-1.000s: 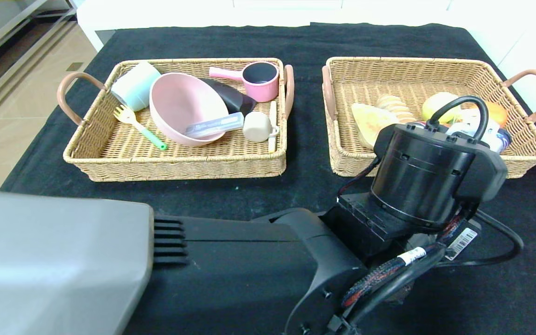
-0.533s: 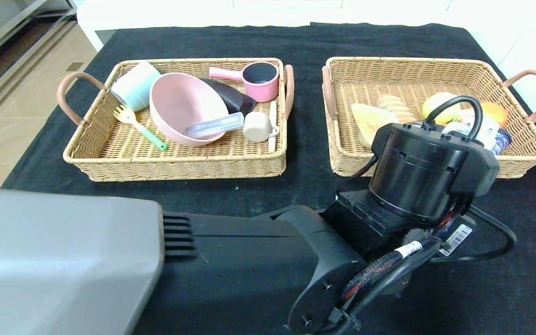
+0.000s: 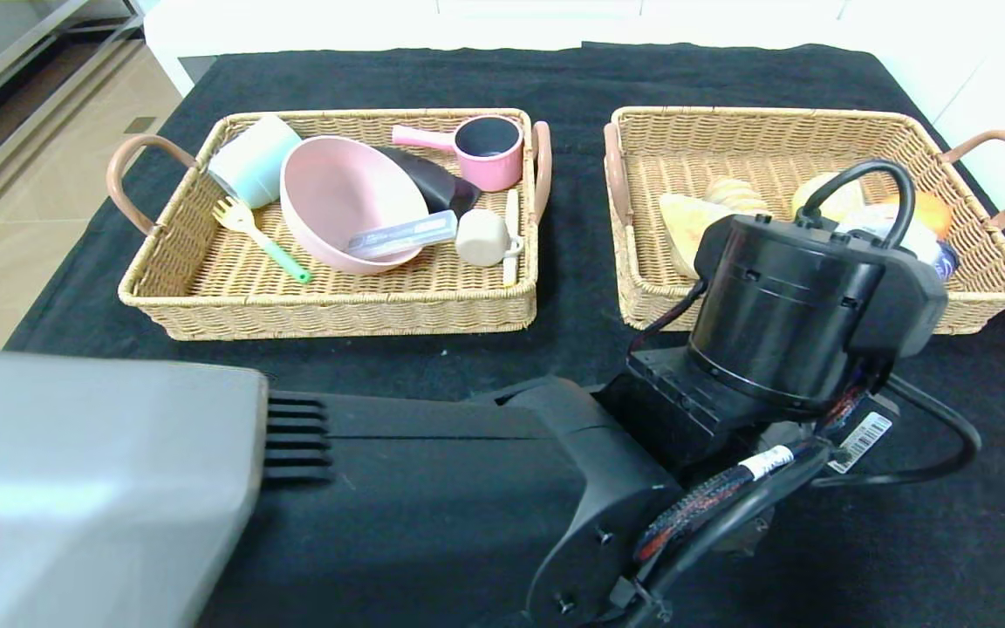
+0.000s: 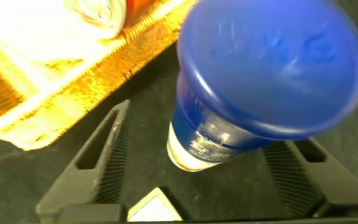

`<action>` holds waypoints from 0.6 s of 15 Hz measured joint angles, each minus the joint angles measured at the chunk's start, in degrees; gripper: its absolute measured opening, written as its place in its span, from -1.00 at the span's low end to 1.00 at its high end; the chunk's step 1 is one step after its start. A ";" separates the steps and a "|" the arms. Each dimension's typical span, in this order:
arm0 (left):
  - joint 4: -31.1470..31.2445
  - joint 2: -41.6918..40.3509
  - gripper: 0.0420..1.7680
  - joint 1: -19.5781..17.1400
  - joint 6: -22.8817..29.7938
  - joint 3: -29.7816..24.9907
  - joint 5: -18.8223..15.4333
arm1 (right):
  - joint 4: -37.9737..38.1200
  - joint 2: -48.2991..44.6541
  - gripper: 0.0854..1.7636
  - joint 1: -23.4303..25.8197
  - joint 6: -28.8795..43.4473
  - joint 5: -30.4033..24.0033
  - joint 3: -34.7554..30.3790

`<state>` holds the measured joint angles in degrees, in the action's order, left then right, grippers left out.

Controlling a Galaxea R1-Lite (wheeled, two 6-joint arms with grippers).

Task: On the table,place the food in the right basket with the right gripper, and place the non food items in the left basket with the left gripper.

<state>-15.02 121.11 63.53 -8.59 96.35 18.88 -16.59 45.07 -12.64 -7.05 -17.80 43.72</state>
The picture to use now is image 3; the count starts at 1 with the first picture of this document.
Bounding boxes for pink plastic bowl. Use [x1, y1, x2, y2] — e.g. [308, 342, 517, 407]
[280, 135, 431, 276]

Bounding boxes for white fruit drink carton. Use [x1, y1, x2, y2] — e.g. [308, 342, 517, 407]
[834, 205, 944, 267]

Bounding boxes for small beige cup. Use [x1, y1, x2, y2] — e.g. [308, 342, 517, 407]
[455, 209, 524, 268]

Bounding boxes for white plastic stick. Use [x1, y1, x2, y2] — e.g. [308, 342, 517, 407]
[503, 188, 521, 287]

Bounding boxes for pink toy saucepan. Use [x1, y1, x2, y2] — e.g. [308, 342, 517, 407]
[391, 115, 526, 193]

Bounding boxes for black oblong glasses case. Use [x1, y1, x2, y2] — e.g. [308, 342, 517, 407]
[380, 147, 482, 217]

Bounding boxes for flat toasted bread slice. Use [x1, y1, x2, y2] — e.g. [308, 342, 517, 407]
[660, 195, 717, 280]

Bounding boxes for striped bread roll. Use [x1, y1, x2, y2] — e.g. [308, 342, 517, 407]
[703, 177, 769, 215]

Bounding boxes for yellow green toy fork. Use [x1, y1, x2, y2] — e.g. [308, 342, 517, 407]
[213, 197, 312, 285]

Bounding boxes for light blue plastic cup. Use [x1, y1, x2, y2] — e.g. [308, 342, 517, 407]
[208, 113, 303, 208]

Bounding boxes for yellow lemon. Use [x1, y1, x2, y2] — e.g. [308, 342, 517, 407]
[792, 173, 866, 221]

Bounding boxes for orange fruit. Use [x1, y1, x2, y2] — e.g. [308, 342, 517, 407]
[882, 190, 954, 238]

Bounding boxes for woven wicker basket brown handles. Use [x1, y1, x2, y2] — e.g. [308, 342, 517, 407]
[603, 106, 1005, 334]
[106, 107, 553, 341]

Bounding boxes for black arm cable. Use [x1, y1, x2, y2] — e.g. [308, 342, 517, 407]
[625, 159, 983, 628]

